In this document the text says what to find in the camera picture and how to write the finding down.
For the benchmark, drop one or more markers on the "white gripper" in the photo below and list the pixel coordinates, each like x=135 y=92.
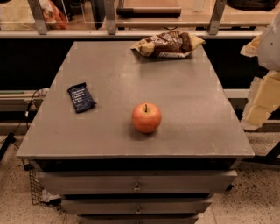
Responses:
x=271 y=48

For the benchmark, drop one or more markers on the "dark blue rxbar wrapper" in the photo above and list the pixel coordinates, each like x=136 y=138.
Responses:
x=81 y=98

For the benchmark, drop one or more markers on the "brown chip bag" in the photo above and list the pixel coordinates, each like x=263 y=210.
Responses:
x=171 y=44

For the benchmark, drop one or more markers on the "orange snack bag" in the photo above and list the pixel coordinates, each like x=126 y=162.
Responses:
x=53 y=16

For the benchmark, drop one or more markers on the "red apple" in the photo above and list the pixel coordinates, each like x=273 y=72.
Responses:
x=146 y=117

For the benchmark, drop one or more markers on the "top grey drawer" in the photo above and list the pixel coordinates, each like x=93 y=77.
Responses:
x=135 y=182

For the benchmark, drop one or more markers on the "grey drawer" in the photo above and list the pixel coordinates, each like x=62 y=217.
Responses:
x=135 y=182
x=137 y=206
x=139 y=219

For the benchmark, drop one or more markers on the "black flat box on shelf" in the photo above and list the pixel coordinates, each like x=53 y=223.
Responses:
x=148 y=12

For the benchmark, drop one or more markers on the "bottom grey drawer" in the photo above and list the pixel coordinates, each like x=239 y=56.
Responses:
x=139 y=219

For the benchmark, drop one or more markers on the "grey drawer cabinet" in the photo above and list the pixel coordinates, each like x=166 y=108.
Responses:
x=198 y=131

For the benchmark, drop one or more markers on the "middle grey drawer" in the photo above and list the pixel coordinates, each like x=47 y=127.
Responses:
x=137 y=206

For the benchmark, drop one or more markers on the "grey metal shelf frame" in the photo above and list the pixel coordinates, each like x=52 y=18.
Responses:
x=209 y=19

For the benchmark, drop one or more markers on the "wire mesh basket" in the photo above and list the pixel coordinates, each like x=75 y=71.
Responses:
x=36 y=188

